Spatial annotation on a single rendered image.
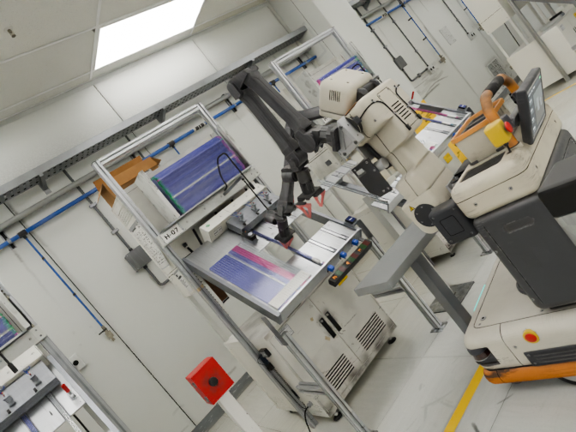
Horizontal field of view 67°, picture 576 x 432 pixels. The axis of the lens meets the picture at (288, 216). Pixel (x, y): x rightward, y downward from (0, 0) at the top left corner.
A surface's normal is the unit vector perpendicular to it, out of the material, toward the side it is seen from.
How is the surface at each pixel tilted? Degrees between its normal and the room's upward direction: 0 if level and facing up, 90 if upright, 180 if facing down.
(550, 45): 90
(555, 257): 90
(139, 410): 90
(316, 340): 90
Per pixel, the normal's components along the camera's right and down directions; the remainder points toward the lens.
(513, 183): -0.55, 0.51
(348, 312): 0.45, -0.29
